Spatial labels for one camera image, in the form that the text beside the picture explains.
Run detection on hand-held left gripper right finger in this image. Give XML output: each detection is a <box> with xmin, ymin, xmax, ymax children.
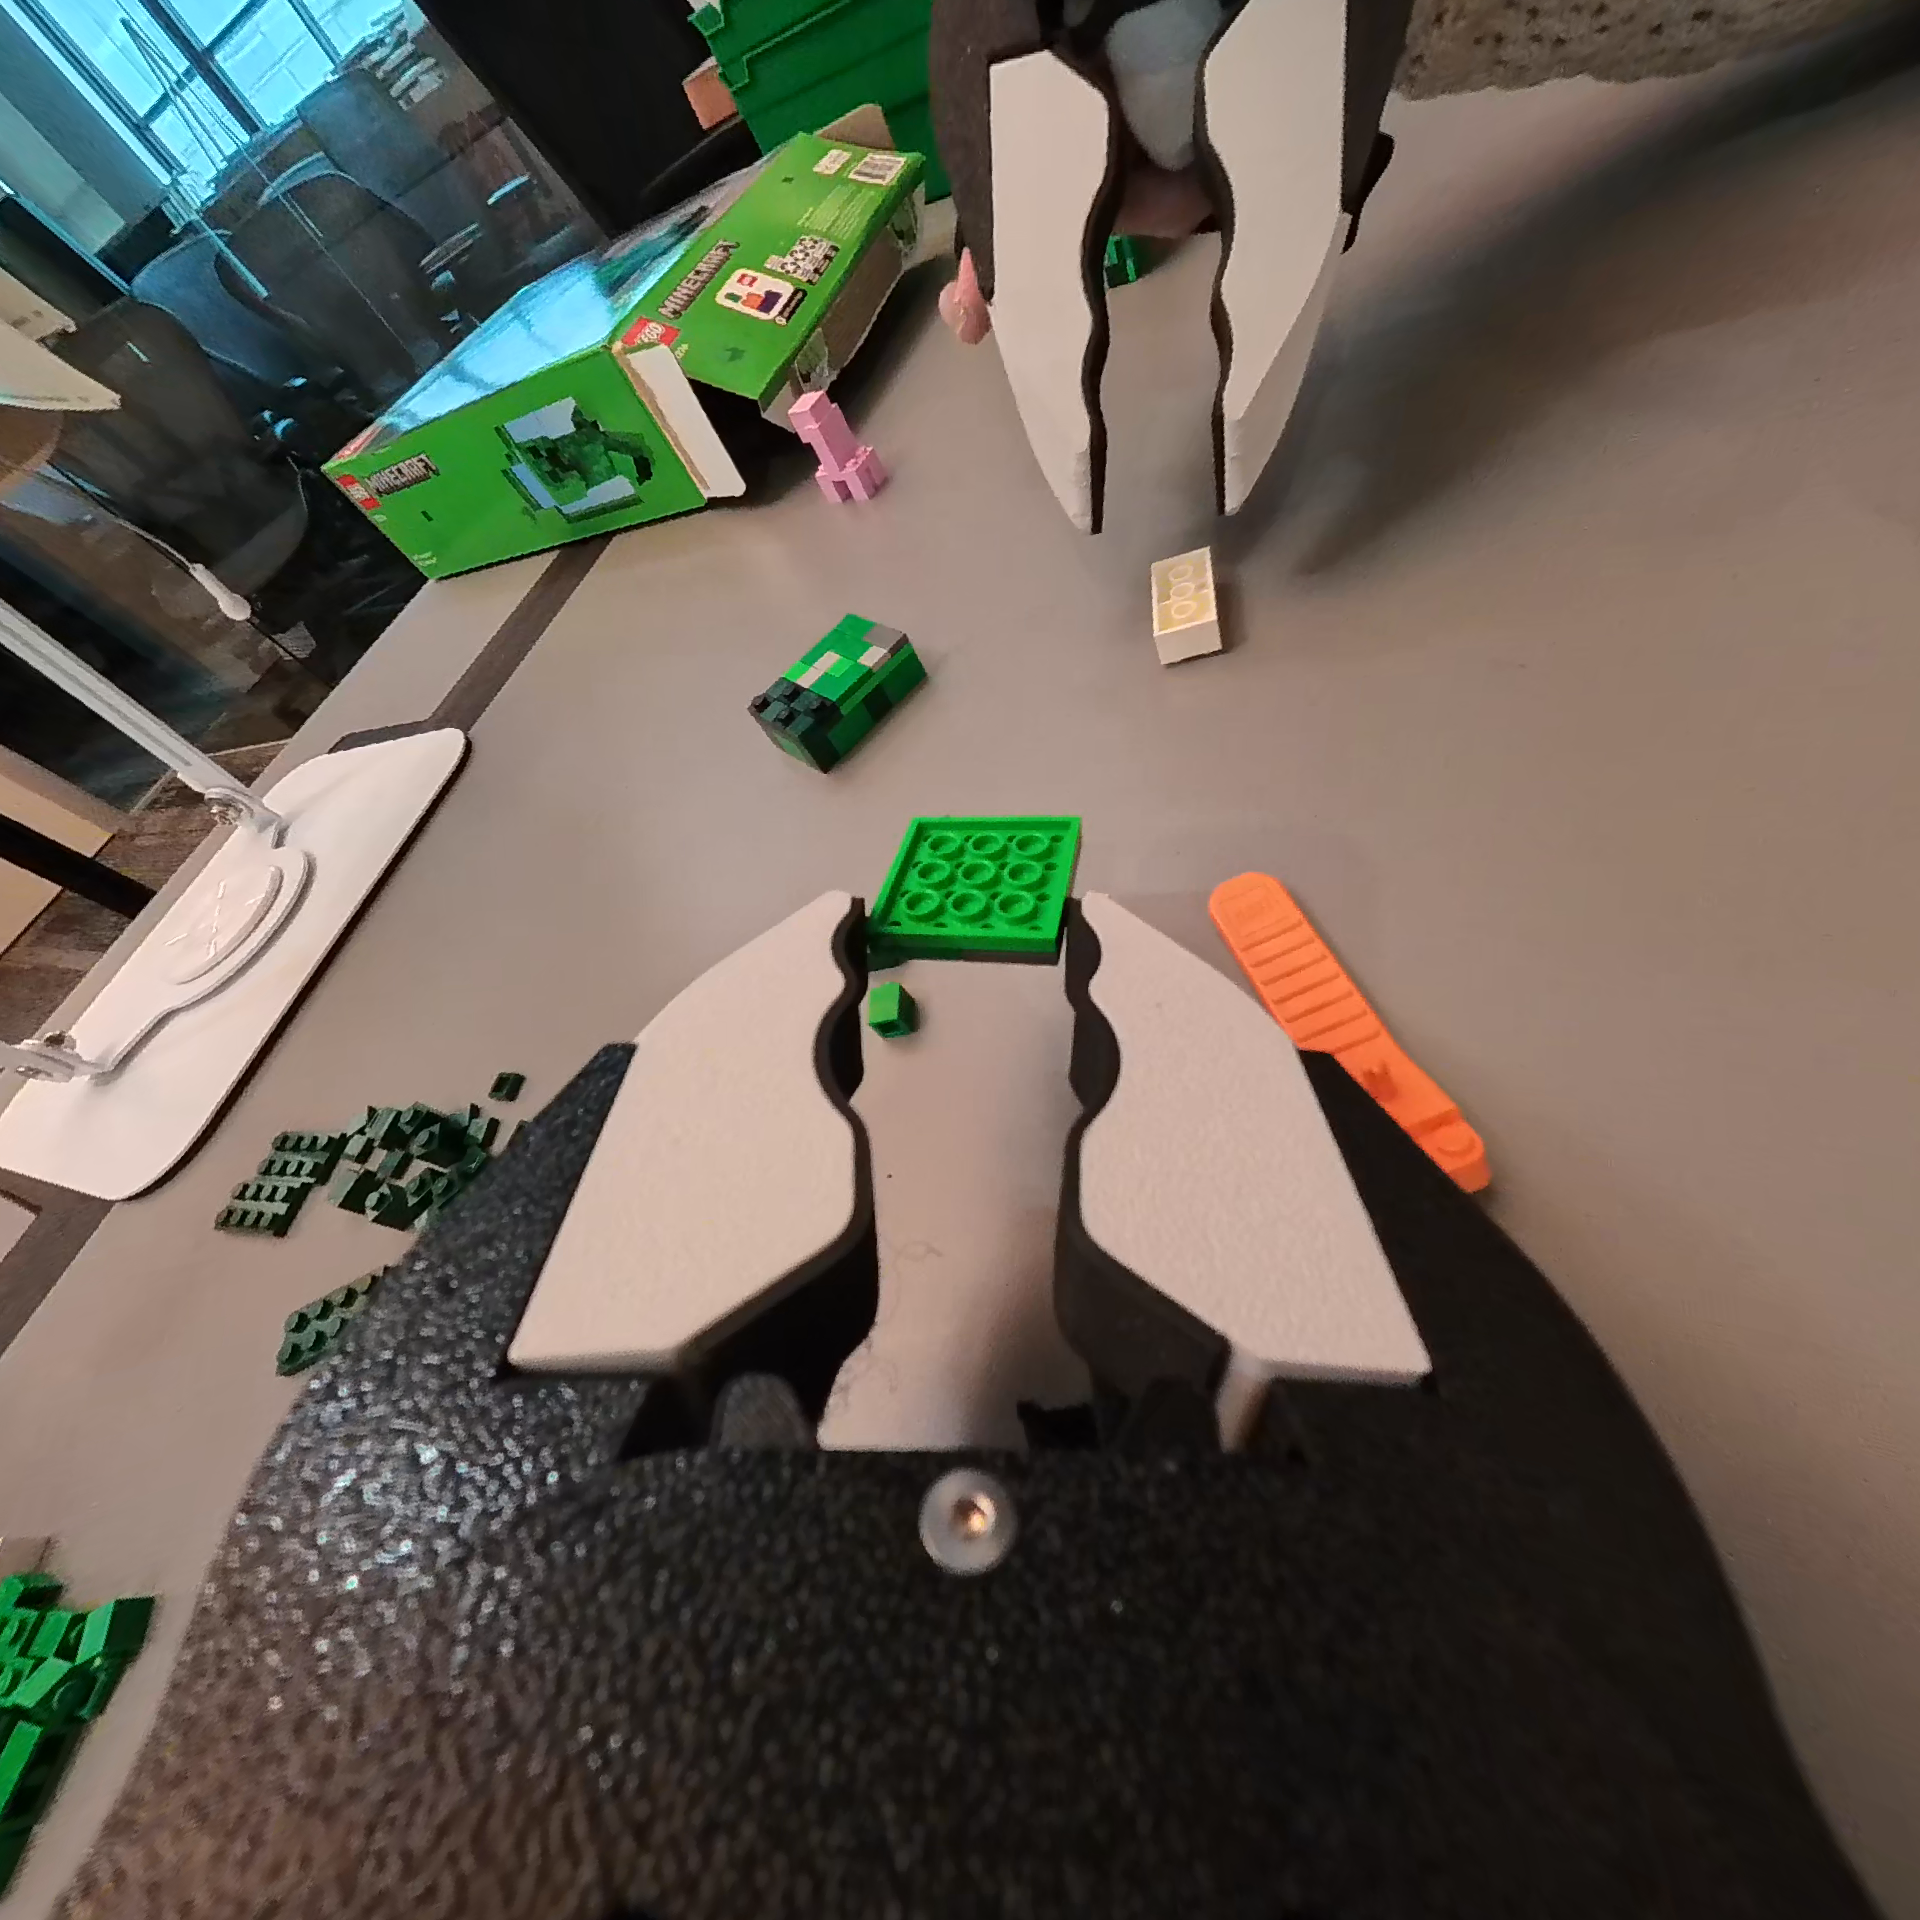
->
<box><xmin>1049</xmin><ymin>890</ymin><xmax>1438</xmax><ymax>1449</ymax></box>

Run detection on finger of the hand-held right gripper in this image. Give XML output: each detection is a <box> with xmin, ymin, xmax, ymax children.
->
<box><xmin>1197</xmin><ymin>0</ymin><xmax>1369</xmax><ymax>519</ymax></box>
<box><xmin>977</xmin><ymin>40</ymin><xmax>1127</xmax><ymax>537</ymax></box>

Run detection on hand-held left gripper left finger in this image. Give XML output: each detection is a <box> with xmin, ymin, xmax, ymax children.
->
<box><xmin>506</xmin><ymin>888</ymin><xmax>885</xmax><ymax>1449</ymax></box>

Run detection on white lego brick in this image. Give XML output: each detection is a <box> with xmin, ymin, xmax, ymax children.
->
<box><xmin>1148</xmin><ymin>547</ymin><xmax>1233</xmax><ymax>665</ymax></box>

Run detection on green mosaic lego panel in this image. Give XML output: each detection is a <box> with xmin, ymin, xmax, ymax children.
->
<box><xmin>856</xmin><ymin>814</ymin><xmax>1086</xmax><ymax>970</ymax></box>

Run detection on person's right forearm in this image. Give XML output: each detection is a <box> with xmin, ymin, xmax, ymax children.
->
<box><xmin>1401</xmin><ymin>0</ymin><xmax>1920</xmax><ymax>106</ymax></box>

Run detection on orange lego brick separator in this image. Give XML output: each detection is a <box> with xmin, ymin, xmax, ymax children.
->
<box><xmin>1207</xmin><ymin>873</ymin><xmax>1495</xmax><ymax>1198</ymax></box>

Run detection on pink lego pig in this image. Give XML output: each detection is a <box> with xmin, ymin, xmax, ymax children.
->
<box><xmin>785</xmin><ymin>392</ymin><xmax>886</xmax><ymax>509</ymax></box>

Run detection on pile of dark green lego pieces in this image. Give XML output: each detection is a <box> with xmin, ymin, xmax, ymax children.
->
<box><xmin>214</xmin><ymin>1067</ymin><xmax>530</xmax><ymax>1376</ymax></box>

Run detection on green lego block dark studs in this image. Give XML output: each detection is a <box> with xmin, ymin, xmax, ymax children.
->
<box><xmin>749</xmin><ymin>613</ymin><xmax>927</xmax><ymax>775</ymax></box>

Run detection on green lego set box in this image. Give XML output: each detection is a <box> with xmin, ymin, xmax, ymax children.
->
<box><xmin>321</xmin><ymin>134</ymin><xmax>927</xmax><ymax>584</ymax></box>

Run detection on green plastic bin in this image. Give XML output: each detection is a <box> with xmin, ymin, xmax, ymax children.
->
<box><xmin>687</xmin><ymin>0</ymin><xmax>946</xmax><ymax>205</ymax></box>

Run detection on white stand base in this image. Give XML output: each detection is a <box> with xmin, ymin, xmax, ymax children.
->
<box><xmin>0</xmin><ymin>592</ymin><xmax>471</xmax><ymax>1203</ymax></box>

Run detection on white cable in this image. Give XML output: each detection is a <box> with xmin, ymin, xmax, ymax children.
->
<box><xmin>141</xmin><ymin>534</ymin><xmax>256</xmax><ymax>621</ymax></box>

